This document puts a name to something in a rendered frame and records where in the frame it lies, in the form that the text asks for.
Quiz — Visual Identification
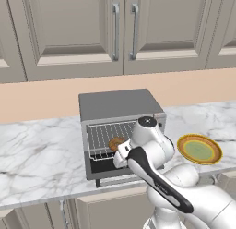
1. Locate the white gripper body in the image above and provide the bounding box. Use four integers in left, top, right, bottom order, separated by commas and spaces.
112, 142, 133, 170

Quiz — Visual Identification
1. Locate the brown bagel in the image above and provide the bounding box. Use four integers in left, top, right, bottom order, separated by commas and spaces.
108, 137, 126, 153

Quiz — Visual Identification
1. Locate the toaster oven door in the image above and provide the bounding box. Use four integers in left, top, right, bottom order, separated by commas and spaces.
95, 172, 149, 188

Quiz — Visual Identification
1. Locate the beige base cupboard door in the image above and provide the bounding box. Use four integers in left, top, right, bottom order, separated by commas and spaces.
0, 200, 64, 229
73, 187, 156, 229
213, 170, 236, 197

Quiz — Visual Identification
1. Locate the grey toaster oven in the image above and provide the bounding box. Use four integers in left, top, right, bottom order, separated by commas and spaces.
77, 88, 168, 189

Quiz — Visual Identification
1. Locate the yellow green plate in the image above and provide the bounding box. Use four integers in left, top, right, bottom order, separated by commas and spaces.
176, 133, 223, 166

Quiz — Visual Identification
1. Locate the wire toaster oven rack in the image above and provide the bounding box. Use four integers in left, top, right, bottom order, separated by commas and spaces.
86, 120, 138, 163

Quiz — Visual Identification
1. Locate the silver base cupboard handle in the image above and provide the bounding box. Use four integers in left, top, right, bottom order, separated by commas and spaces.
59, 199, 70, 229

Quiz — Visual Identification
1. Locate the beige wall cupboard door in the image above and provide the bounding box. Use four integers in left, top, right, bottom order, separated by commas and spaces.
122, 0, 224, 76
0, 0, 28, 84
205, 0, 236, 70
5, 0, 125, 83

